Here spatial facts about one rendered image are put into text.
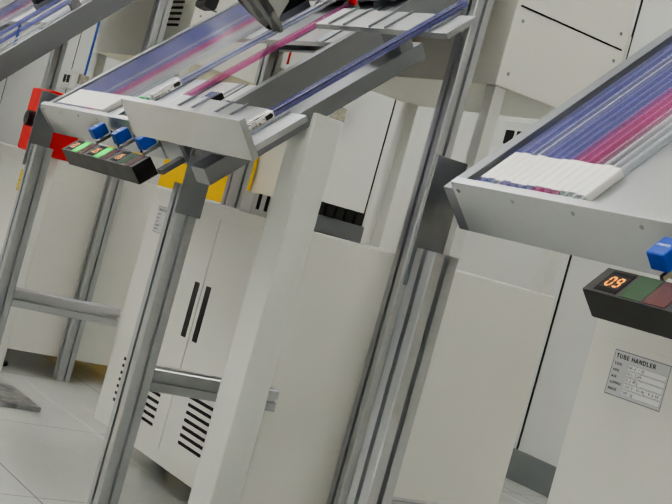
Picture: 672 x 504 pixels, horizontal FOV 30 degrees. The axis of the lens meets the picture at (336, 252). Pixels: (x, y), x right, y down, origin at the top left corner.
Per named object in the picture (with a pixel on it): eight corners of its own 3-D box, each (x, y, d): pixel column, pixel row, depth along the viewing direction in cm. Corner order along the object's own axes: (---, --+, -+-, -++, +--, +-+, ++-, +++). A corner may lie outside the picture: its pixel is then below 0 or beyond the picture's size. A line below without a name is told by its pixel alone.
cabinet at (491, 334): (223, 550, 235) (311, 231, 234) (84, 442, 293) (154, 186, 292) (479, 573, 271) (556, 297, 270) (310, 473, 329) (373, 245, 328)
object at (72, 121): (186, 164, 220) (170, 128, 217) (54, 133, 275) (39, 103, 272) (192, 161, 221) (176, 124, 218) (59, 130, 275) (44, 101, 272)
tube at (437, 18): (233, 140, 184) (231, 134, 184) (228, 139, 185) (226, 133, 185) (468, 6, 208) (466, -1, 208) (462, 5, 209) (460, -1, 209)
